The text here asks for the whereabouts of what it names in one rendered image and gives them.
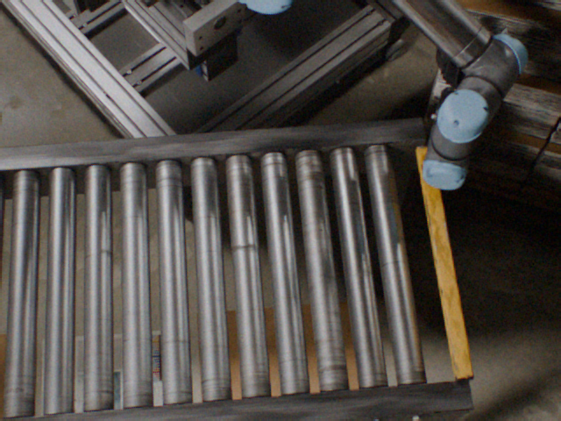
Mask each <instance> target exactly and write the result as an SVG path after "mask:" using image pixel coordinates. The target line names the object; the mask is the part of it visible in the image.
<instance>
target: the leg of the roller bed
mask: <svg viewBox="0 0 561 421"><path fill-rule="evenodd" d="M412 171H413V169H407V170H395V171H394V176H395V181H396V187H397V193H398V199H399V205H400V210H401V207H402V203H403V200H404V197H405V194H406V191H407V188H408V184H409V181H410V178H411V174H412ZM366 232H367V238H368V245H369V252H371V259H372V266H373V278H374V284H376V283H377V281H378V279H379V276H380V259H379V253H378V247H377V239H376V233H375V227H374V221H373V209H372V212H371V216H369V219H368V224H367V228H366Z"/></svg>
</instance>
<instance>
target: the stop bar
mask: <svg viewBox="0 0 561 421"><path fill-rule="evenodd" d="M427 147H428V146H418V147H417V148H416V157H417V162H418V167H419V173H420V178H421V184H422V189H423V200H424V205H425V210H426V215H427V221H428V227H429V232H430V241H431V247H432V253H433V258H434V263H435V269H436V270H437V279H438V284H439V290H440V296H441V301H442V305H443V312H444V322H445V327H446V332H447V338H448V343H449V348H450V354H451V364H452V369H453V374H454V381H455V382H471V381H472V380H473V377H474V375H473V371H472V362H471V356H470V351H469V346H468V341H469V338H468V337H467V336H466V330H465V321H464V316H463V310H462V305H461V300H460V295H459V290H458V285H457V280H456V276H455V270H454V266H453V259H452V255H451V246H450V240H449V235H448V230H447V225H446V219H445V215H444V205H443V200H442V194H441V189H438V188H434V187H432V186H430V185H429V184H428V183H427V182H426V181H424V179H423V165H424V164H423V161H424V160H425V156H426V152H427Z"/></svg>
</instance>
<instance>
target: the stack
mask: <svg viewBox="0 0 561 421"><path fill-rule="evenodd" d="M466 10H467V11H468V12H469V13H470V14H471V15H472V16H473V17H474V18H476V19H477V20H478V21H479V22H480V24H481V25H482V26H483V27H484V28H485V29H486V30H487V31H488V32H489V33H490V34H491V35H492V36H494V35H498V34H500V33H501V32H502V31H503V30H504V28H505V27H507V29H508V35H511V37H512V38H514V39H519V40H520V41H521V42H522V43H523V45H524V46H525V47H526V49H527V52H528V61H527V63H526V65H525V69H524V70H523V71H522V73H523V74H526V75H532V76H535V77H539V78H543V79H546V80H550V81H553V82H559V83H561V26H558V25H554V24H549V23H544V22H538V21H534V20H528V19H524V18H514V17H509V16H504V15H500V14H493V13H489V12H484V11H474V10H469V9H466ZM438 69H439V70H438V71H437V75H436V78H435V81H433V84H432V86H433V88H432V89H433V90H432V91H431V94H430V98H429V101H428V105H427V108H426V111H425V114H424V117H423V119H424V120H423V126H424V132H425V137H426V141H425V144H424V145H425V146H427V145H428V144H429V139H430V133H431V127H432V124H433V120H429V119H426V118H427V116H428V112H429V111H433V112H437V106H438V105H439V100H440V96H441V92H442V90H444V89H445V87H447V86H450V85H448V84H445V80H444V79H443V75H441V70H440V68H438ZM488 124H489V125H492V126H496V127H500V128H503V129H507V130H510V131H514V132H517V133H520V134H524V135H528V136H530V137H534V138H538V139H544V140H546V139H547V138H548V137H549V134H550V138H549V142H548V144H549V143H553V144H557V145H560V146H561V96H560V95H556V94H552V93H549V92H546V91H542V90H538V89H535V88H531V87H529V86H525V85H521V84H517V83H514V84H513V86H512V87H511V90H510V91H509V92H508V94H507V96H506V97H505V99H504V100H503V102H502V103H501V106H500V107H498V109H497V110H496V112H495V114H494V116H493V117H492V119H491V120H490V122H489V123H488ZM548 144H547V146H548ZM545 145H546V144H545ZM545 145H544V147H543V148H539V147H535V146H529V145H525V144H522V143H517V142H514V141H511V140H507V139H501V138H496V137H493V136H489V135H486V134H483V133H482V135H481V137H480V138H479V142H477V144H476V146H475V148H474V150H473V152H472V157H471V159H470V161H469V165H468V169H471V170H474V171H477V172H480V173H484V174H487V175H492V176H493V177H495V178H499V179H502V180H506V181H509V182H514V183H517V184H519V183H520V182H521V181H524V180H525V181H524V185H523V186H528V187H531V188H535V189H540V190H545V191H549V192H552V193H556V194H559V195H561V154H559V153H553V152H549V151H546V150H545V149H544V148H546V147H545ZM463 186H466V187H469V188H472V189H479V190H482V191H485V192H488V193H492V194H495V195H498V196H504V197H508V199H511V200H515V201H518V202H521V203H527V204H531V205H535V206H537V207H541V208H545V209H548V210H552V211H557V212H560V213H561V203H556V202H552V201H549V200H546V198H541V197H538V196H532V195H529V194H525V193H522V192H519V190H520V189H519V188H518V189H517V190H513V189H508V188H504V187H502V186H497V185H494V184H491V183H488V182H482V181H478V180H474V179H472V178H468V177H466V178H465V183H464V185H463ZM408 187H410V188H412V189H419V190H423V189H422V184H421V178H420V173H419V167H418V166H417V169H413V171H412V174H411V178H410V181H409V184H408ZM441 194H442V196H445V197H448V199H451V200H455V201H459V202H462V203H468V204H470V205H474V206H477V207H481V208H484V209H488V210H491V211H497V212H499V213H504V214H507V215H510V216H513V217H517V218H523V219H527V220H529V222H533V223H536V224H540V225H546V226H549V227H552V228H556V229H558V230H561V217H559V216H555V215H551V214H549V213H545V212H541V211H538V210H532V209H529V208H526V207H522V206H519V205H515V204H511V203H506V202H503V201H499V200H496V199H493V198H492V197H489V196H483V195H481V194H476V193H473V192H470V191H466V190H463V189H460V188H458V189H441Z"/></svg>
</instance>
